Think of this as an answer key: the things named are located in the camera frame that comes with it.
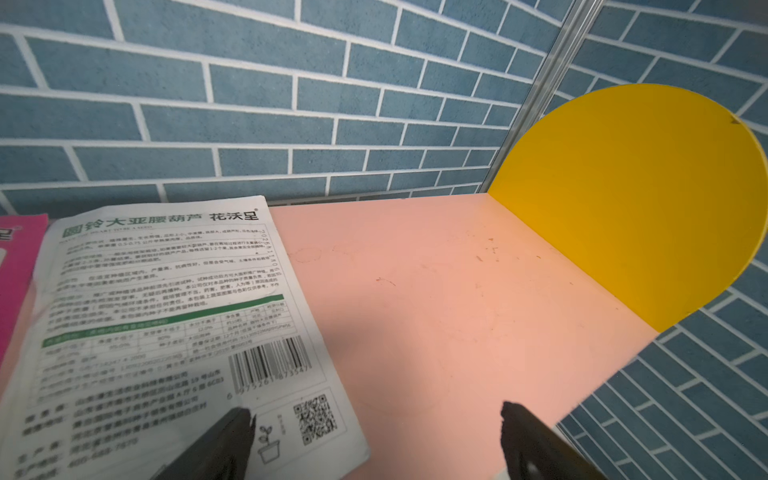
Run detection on white text seed packet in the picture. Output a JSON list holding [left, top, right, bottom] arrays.
[[1, 196, 370, 479]]

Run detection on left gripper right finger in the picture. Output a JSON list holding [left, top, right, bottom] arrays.
[[500, 401, 606, 480]]

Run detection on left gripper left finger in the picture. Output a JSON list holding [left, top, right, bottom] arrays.
[[153, 407, 256, 480]]

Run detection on yellow shelf with pink board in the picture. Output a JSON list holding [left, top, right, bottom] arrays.
[[267, 84, 767, 479]]

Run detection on pink bordered seed packet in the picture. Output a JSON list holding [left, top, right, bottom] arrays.
[[1, 214, 49, 364]]

